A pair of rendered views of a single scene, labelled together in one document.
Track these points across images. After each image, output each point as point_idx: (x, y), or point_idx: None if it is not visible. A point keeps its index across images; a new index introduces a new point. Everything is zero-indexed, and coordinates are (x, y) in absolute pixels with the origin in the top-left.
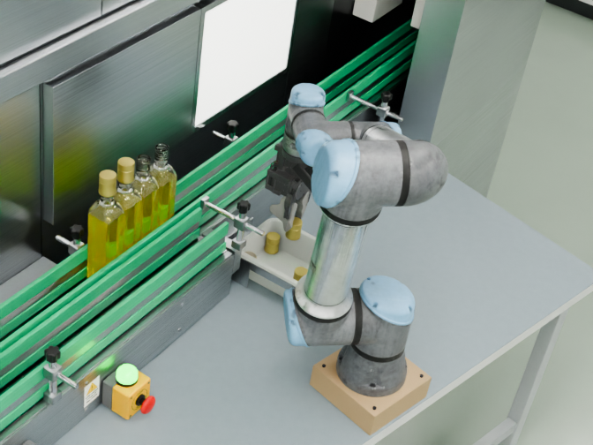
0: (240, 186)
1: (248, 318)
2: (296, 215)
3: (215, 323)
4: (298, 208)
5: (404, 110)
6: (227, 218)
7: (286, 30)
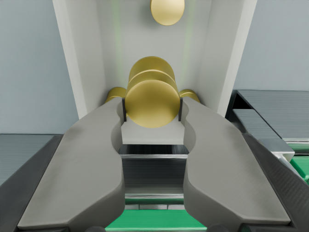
0: (115, 230)
1: (271, 37)
2: (123, 119)
3: (300, 70)
4: (119, 138)
5: None
6: (175, 189)
7: None
